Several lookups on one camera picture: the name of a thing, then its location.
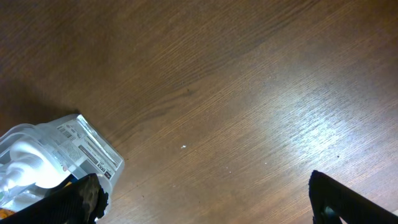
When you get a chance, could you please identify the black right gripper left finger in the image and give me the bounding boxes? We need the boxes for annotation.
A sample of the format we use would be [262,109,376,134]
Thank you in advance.
[1,174,109,224]

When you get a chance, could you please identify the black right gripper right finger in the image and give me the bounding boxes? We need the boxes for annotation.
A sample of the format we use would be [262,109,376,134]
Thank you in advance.
[308,170,397,224]

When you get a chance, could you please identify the clear plastic container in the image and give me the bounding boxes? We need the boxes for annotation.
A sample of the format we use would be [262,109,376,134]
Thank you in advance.
[1,114,125,212]

